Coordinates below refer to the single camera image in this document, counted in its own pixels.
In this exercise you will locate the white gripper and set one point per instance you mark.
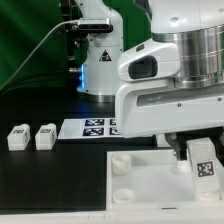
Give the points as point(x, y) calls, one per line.
point(156, 107)

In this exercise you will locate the white square tabletop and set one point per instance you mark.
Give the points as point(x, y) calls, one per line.
point(151, 179)

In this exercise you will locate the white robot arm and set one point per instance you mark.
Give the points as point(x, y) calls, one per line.
point(173, 83)

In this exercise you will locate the white marker sheet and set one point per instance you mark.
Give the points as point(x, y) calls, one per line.
point(88, 128)

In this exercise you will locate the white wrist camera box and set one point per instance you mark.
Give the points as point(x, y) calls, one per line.
point(149, 60)

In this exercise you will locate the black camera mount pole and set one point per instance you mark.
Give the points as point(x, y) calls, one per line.
point(74, 38)

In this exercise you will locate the grey camera on mount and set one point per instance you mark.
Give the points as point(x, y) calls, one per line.
point(90, 25)

